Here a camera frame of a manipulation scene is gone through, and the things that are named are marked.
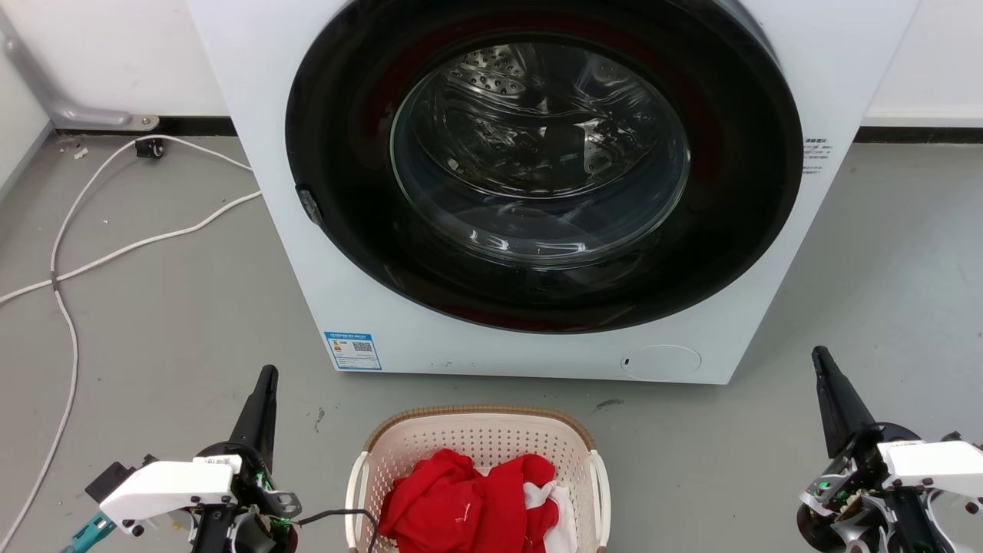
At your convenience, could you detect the grey washer door handle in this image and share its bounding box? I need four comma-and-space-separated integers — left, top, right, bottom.
297, 184, 323, 226

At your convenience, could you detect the grey wall pipe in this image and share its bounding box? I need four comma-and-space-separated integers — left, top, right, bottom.
0, 8, 160, 131

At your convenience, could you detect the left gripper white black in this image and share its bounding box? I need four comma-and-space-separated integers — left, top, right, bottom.
100, 366, 302, 553

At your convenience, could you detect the red garment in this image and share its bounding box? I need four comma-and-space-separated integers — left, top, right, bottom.
378, 449, 560, 553

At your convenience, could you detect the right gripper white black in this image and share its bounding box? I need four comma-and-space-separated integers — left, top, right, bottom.
796, 346, 983, 553

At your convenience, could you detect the blue energy label sticker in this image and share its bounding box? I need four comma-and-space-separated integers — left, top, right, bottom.
324, 332, 382, 372

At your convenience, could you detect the white front-load washing machine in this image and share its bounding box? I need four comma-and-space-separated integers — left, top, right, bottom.
187, 0, 921, 385

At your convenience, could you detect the round white filter cover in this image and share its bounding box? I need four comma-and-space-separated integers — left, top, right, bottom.
621, 344, 702, 382

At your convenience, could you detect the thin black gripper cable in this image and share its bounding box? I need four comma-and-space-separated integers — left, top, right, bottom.
296, 508, 379, 553

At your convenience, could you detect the white plastic laundry basket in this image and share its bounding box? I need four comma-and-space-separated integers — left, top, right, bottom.
345, 406, 612, 553

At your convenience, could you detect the white floor cable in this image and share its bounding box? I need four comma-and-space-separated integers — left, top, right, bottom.
0, 135, 254, 550
0, 190, 263, 306

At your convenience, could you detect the black round washer door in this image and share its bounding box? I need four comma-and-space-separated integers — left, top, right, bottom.
285, 0, 804, 334

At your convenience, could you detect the white garment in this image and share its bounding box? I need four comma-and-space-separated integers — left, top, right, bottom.
525, 480, 578, 553

